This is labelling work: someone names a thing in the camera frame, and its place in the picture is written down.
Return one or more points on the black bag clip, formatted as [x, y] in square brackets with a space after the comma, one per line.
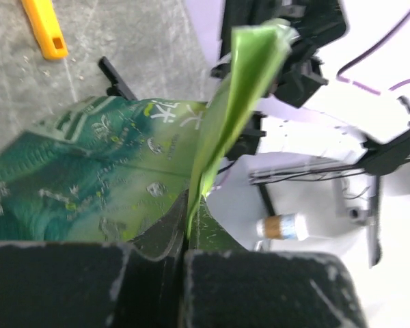
[118, 85]

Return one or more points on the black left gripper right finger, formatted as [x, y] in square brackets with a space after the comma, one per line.
[226, 285]

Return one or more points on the green litter bag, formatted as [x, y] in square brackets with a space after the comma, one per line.
[108, 168]

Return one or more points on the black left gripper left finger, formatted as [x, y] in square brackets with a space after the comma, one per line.
[104, 284]

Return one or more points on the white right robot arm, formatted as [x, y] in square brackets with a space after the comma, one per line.
[315, 123]

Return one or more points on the yellow plastic scoop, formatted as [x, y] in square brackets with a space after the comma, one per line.
[46, 29]

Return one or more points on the white cylindrical roll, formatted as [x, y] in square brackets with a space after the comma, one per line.
[291, 226]

